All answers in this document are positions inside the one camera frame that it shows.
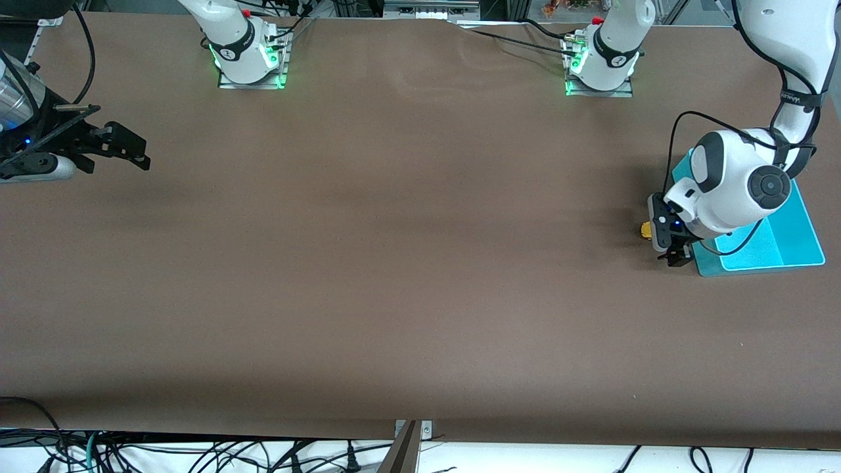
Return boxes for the turquoise plastic bin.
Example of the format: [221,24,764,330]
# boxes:
[671,146,827,277]

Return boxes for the grey background device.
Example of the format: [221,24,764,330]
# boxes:
[383,0,482,20]

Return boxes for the dark metal strut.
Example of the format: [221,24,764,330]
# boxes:
[376,420,422,473]

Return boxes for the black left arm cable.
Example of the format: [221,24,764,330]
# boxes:
[668,0,822,257]

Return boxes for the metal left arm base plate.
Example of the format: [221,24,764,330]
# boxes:
[564,33,635,99]

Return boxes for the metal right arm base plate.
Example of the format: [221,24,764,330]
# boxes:
[217,30,290,90]

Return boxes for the black cable on table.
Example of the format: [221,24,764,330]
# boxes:
[450,22,582,60]

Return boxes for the black looped floor cable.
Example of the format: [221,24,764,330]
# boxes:
[0,396,66,473]

